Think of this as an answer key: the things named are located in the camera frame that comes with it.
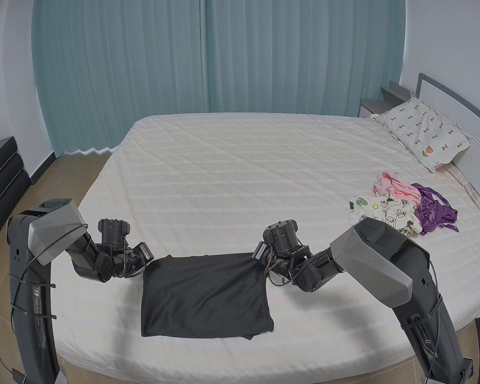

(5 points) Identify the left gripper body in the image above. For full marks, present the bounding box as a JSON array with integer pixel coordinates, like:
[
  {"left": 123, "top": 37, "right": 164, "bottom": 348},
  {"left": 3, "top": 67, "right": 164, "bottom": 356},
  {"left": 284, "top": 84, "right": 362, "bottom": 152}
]
[{"left": 125, "top": 242, "right": 155, "bottom": 277}]

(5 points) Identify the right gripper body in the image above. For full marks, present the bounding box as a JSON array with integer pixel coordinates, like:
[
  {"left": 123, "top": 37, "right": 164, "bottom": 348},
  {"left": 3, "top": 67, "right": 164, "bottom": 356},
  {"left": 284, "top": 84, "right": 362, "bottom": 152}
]
[{"left": 252, "top": 242, "right": 277, "bottom": 267}]

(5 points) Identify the black T-shirt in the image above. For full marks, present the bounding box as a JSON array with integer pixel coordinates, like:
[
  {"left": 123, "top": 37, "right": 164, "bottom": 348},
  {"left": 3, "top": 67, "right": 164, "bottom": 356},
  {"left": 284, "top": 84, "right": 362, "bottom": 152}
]
[{"left": 140, "top": 252, "right": 275, "bottom": 341}]

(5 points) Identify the bed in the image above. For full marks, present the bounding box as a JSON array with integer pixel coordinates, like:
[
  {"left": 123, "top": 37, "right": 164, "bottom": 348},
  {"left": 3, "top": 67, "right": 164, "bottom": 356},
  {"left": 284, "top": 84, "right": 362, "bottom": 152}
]
[{"left": 49, "top": 73, "right": 480, "bottom": 384}]

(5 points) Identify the white printed garment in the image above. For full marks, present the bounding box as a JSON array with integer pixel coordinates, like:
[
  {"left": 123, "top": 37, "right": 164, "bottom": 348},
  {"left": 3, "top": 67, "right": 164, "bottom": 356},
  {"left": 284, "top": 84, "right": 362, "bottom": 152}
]
[{"left": 349, "top": 193, "right": 422, "bottom": 237}]

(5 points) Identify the pink garment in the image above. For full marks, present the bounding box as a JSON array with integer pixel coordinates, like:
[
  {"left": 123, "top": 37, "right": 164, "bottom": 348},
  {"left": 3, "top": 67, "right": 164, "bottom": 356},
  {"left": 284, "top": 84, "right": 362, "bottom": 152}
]
[{"left": 371, "top": 172, "right": 421, "bottom": 206}]

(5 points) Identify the black chest of drawers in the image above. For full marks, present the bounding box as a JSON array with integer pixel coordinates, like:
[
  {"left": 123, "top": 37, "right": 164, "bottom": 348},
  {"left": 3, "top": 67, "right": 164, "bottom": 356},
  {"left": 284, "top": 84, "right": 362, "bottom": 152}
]
[{"left": 0, "top": 136, "right": 31, "bottom": 229}]

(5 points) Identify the purple satin garment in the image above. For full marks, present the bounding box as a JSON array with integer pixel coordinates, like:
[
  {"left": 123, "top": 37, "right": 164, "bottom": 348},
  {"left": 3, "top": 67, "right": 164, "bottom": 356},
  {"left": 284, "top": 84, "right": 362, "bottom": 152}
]
[{"left": 410, "top": 183, "right": 460, "bottom": 236}]

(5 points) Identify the grey bedside table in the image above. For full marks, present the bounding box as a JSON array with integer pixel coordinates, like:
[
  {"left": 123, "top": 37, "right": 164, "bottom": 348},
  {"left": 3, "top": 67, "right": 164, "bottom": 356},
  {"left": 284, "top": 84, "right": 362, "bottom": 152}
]
[{"left": 360, "top": 80, "right": 415, "bottom": 119}]

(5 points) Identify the blue-green curtain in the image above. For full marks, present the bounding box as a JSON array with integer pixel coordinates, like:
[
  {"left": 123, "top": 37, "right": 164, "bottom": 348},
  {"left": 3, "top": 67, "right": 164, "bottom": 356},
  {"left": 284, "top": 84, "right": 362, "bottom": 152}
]
[
  {"left": 32, "top": 0, "right": 209, "bottom": 158},
  {"left": 204, "top": 0, "right": 407, "bottom": 118}
]

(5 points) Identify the white printed pillow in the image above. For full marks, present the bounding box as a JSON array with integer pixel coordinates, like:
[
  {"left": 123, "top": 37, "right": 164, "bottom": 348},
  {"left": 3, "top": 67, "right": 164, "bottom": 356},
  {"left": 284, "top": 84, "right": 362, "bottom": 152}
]
[{"left": 371, "top": 95, "right": 471, "bottom": 173}]

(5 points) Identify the black cable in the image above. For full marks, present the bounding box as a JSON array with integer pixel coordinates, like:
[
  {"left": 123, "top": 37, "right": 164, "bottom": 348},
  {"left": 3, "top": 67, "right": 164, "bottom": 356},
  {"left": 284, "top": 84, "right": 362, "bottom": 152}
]
[
  {"left": 20, "top": 224, "right": 89, "bottom": 287},
  {"left": 263, "top": 262, "right": 298, "bottom": 288},
  {"left": 425, "top": 257, "right": 444, "bottom": 377}
]

